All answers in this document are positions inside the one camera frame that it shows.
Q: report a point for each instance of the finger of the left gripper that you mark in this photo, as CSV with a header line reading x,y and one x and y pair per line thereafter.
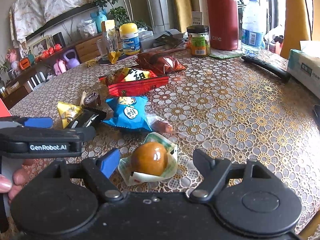
x,y
38,122

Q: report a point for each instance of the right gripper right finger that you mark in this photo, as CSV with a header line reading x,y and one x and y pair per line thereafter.
x,y
214,172

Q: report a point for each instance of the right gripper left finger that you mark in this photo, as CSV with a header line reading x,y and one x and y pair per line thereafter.
x,y
97,173

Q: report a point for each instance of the yellow triangular snack packet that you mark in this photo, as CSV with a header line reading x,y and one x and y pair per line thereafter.
x,y
68,112

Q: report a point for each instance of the black snack packet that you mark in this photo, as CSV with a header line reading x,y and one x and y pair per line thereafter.
x,y
88,117

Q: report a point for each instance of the brown egg snack packet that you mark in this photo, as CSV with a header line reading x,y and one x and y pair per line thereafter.
x,y
154,160

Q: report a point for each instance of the blue snack bag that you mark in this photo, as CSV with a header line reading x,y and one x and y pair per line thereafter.
x,y
128,113

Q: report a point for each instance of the sausage stick snack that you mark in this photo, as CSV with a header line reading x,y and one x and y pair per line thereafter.
x,y
162,127

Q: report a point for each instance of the red snack pack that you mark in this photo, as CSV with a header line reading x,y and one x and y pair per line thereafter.
x,y
133,88

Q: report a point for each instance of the orange yellow chip bag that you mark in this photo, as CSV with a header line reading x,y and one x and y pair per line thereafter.
x,y
128,74

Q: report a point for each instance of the left hand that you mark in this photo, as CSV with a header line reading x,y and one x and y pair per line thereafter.
x,y
14,176

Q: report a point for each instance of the white router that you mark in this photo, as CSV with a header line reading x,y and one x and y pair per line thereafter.
x,y
36,81

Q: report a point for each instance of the pink small bag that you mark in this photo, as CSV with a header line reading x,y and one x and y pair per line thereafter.
x,y
60,67

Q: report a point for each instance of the framed photo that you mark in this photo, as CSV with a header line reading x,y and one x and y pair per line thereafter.
x,y
41,45

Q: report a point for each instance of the purple kettlebell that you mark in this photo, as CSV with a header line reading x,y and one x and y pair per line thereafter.
x,y
71,59

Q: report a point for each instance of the red apple ornaments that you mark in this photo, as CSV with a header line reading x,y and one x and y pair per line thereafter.
x,y
49,52

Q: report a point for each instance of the small yellow wrapper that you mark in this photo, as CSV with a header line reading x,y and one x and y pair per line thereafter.
x,y
91,63

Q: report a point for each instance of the black speaker cylinder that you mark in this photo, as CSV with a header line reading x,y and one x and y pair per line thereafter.
x,y
58,39

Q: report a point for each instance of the wooden tv cabinet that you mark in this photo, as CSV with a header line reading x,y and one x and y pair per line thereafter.
x,y
18,88

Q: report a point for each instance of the black round tray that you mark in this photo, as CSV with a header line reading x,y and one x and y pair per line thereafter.
x,y
107,61

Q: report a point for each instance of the clear plastic bag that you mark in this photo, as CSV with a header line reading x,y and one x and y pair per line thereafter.
x,y
87,28

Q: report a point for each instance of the green coaster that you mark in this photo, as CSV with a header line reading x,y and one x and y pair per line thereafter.
x,y
225,54

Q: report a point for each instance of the tall gold clear packet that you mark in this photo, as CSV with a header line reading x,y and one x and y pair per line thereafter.
x,y
110,40

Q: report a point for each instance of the black remote control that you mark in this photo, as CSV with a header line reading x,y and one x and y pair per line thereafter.
x,y
282,74

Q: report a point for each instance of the cloth covered television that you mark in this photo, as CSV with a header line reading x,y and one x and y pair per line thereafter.
x,y
27,16

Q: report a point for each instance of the teal spray bottle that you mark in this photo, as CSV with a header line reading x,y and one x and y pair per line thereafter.
x,y
98,17

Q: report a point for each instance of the yellow lid supplement bottle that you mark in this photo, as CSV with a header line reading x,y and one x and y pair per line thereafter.
x,y
130,38

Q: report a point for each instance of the clear plastic water bottle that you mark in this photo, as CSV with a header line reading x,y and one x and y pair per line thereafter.
x,y
253,28

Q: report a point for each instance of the black lid glass jar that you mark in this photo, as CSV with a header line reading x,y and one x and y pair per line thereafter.
x,y
199,40

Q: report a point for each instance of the tissue box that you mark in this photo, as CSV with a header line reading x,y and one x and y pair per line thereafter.
x,y
304,65

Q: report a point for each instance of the stack of papers and boxes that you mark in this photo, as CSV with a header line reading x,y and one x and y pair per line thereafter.
x,y
171,38

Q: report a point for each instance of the large red thermos bottle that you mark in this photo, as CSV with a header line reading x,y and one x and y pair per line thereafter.
x,y
223,24

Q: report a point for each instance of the grey floor air conditioner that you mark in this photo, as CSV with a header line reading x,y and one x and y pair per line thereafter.
x,y
161,15

